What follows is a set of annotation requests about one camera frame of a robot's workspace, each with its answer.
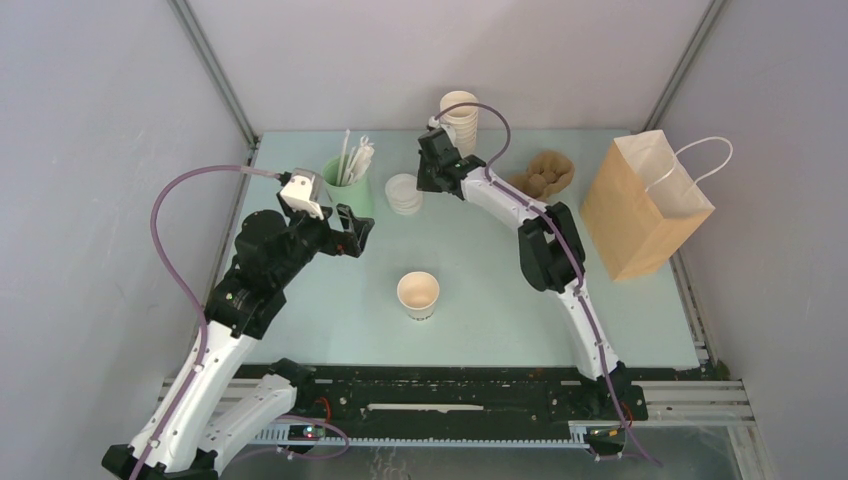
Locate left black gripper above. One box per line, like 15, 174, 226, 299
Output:
274, 202, 374, 286

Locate white plastic lids stack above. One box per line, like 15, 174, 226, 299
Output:
385, 173, 423, 215

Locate stack of paper cups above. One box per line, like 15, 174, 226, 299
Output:
439, 90, 479, 157

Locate single white paper cup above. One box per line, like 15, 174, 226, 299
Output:
396, 271, 440, 321

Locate brown pulp cup carrier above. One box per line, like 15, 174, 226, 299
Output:
508, 150, 576, 202

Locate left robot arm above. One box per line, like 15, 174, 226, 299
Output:
101, 204, 374, 479

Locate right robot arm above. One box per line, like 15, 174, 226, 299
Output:
417, 127, 631, 418

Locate green straw holder cup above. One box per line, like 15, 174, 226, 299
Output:
322, 156, 374, 218

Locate wrapped white straws bundle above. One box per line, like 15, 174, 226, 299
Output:
336, 135, 375, 187

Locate brown paper bag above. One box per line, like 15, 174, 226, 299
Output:
580, 130, 734, 281

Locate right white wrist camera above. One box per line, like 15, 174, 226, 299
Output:
427, 116, 456, 145

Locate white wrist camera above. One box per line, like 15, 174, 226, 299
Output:
427, 116, 456, 145
277, 168, 325, 220

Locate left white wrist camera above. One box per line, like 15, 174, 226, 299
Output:
277, 168, 325, 220

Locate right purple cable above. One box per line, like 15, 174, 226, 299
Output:
430, 101, 664, 470

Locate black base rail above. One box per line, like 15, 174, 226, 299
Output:
152, 362, 757, 458

